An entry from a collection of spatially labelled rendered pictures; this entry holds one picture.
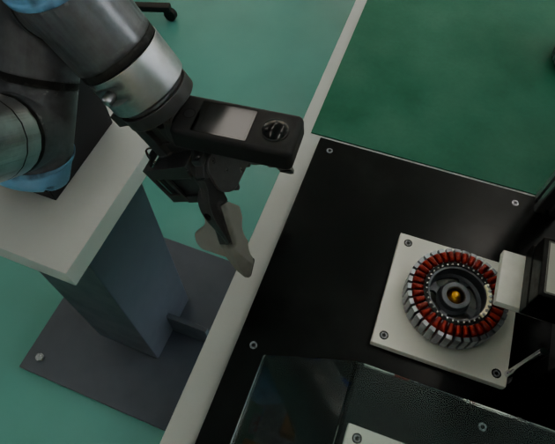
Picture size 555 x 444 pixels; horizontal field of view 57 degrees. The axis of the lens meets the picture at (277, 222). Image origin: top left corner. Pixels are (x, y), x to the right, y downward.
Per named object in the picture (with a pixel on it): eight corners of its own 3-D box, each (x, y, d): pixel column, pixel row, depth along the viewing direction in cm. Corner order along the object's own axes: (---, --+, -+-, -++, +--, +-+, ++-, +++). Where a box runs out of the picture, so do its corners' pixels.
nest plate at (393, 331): (369, 344, 58) (371, 341, 57) (398, 236, 66) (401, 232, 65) (501, 390, 56) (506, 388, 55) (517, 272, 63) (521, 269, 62)
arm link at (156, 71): (169, 16, 43) (122, 83, 39) (201, 59, 46) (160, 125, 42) (114, 35, 47) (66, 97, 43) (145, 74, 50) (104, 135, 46)
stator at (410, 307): (391, 331, 58) (397, 320, 55) (412, 248, 63) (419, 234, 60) (491, 365, 56) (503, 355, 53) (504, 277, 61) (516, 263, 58)
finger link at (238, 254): (217, 273, 58) (197, 195, 55) (258, 276, 54) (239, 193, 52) (198, 285, 55) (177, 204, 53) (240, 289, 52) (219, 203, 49)
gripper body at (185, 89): (204, 155, 59) (136, 74, 51) (264, 148, 53) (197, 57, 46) (176, 208, 55) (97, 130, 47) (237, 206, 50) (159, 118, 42)
